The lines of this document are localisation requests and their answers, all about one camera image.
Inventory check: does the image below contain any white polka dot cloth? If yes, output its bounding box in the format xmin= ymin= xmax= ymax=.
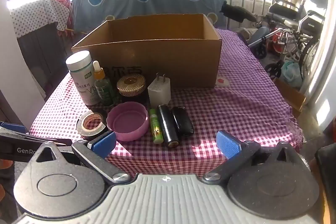
xmin=10 ymin=0 xmax=70 ymax=37

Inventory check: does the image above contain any black object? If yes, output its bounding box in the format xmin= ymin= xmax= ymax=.
xmin=314 ymin=145 xmax=336 ymax=214

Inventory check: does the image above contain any pink plastic lid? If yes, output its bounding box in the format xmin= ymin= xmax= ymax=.
xmin=107 ymin=103 xmax=149 ymax=142

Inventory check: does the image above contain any dark grey cabinet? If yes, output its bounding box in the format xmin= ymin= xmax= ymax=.
xmin=17 ymin=22 xmax=69 ymax=98

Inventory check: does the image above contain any white charger plug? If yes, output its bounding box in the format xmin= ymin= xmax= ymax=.
xmin=148 ymin=72 xmax=172 ymax=107

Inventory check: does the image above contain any grey stroller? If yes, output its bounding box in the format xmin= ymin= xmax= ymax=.
xmin=248 ymin=27 xmax=283 ymax=77

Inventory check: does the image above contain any open cardboard box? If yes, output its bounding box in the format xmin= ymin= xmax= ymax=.
xmin=71 ymin=13 xmax=222 ymax=88

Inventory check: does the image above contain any green dropper bottle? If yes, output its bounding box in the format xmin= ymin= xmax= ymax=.
xmin=92 ymin=61 xmax=115 ymax=107

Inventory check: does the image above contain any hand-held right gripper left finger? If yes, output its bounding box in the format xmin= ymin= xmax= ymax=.
xmin=28 ymin=131 xmax=132 ymax=184

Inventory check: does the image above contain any green plastic bag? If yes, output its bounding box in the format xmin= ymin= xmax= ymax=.
xmin=282 ymin=61 xmax=303 ymax=88

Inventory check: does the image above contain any black cylindrical tube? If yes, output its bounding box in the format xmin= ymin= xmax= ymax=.
xmin=157 ymin=105 xmax=180 ymax=148

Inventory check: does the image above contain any white supplement bottle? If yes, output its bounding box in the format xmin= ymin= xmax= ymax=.
xmin=66 ymin=50 xmax=101 ymax=106

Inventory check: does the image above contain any black oval case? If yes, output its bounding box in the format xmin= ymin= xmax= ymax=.
xmin=171 ymin=106 xmax=195 ymax=136

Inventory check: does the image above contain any roll of tape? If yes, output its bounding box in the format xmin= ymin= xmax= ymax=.
xmin=76 ymin=110 xmax=109 ymax=141

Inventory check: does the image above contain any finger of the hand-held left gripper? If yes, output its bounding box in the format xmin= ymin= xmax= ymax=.
xmin=0 ymin=122 xmax=27 ymax=134

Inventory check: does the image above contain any green lip balm tube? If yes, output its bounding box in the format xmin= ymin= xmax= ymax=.
xmin=149 ymin=108 xmax=164 ymax=145

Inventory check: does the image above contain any small cardboard box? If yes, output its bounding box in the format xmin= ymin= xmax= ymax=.
xmin=273 ymin=77 xmax=306 ymax=115

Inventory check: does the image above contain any purple checkered tablecloth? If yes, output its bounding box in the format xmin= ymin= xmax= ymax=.
xmin=29 ymin=28 xmax=304 ymax=179

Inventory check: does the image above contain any black wheelchair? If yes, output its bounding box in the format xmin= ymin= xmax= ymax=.
xmin=266 ymin=0 xmax=327 ymax=83

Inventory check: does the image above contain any dark jar with gold lid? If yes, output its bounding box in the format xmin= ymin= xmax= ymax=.
xmin=117 ymin=74 xmax=147 ymax=104

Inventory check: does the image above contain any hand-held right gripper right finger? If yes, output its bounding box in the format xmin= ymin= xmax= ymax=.
xmin=202 ymin=130 xmax=305 ymax=184

